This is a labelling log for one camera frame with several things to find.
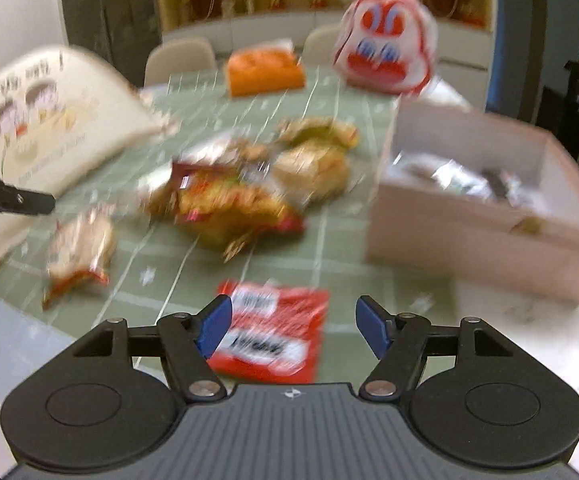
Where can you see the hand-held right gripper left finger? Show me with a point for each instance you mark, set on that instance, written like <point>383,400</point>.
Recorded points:
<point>217,327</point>

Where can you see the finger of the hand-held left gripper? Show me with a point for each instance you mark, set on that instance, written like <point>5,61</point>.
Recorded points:
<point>9,199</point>

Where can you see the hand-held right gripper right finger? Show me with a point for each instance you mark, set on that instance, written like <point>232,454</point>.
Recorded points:
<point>371,327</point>

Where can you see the red snack packet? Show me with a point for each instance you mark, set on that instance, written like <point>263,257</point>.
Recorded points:
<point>269,350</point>

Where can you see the pink cardboard box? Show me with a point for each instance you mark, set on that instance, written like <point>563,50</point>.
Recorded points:
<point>469,240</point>

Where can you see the green checked tablecloth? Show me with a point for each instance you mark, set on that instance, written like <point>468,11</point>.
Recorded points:
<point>169,270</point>

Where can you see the tan red-edged snack packet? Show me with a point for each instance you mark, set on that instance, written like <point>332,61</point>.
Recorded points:
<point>76,255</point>

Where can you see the beige snack packet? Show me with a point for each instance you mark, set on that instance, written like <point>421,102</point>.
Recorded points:
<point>312,170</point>

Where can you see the silver white snack packet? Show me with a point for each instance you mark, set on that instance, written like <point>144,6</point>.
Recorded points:
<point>219,152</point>

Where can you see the clear wrapped pastry packet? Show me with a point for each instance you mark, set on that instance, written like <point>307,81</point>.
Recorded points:
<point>462,177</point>

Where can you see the yellow green snack packet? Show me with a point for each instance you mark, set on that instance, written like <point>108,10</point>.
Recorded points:
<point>319,132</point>

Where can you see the cream dining chair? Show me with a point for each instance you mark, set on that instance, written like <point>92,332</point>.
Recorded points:
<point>179,60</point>
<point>322,42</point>

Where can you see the orange tissue box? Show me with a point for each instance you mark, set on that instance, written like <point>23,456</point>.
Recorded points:
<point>264,72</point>

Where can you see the rabbit face plastic bag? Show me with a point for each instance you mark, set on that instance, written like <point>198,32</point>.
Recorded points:
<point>384,60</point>

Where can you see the black stand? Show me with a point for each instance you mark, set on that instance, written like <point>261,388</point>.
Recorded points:
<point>577,105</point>

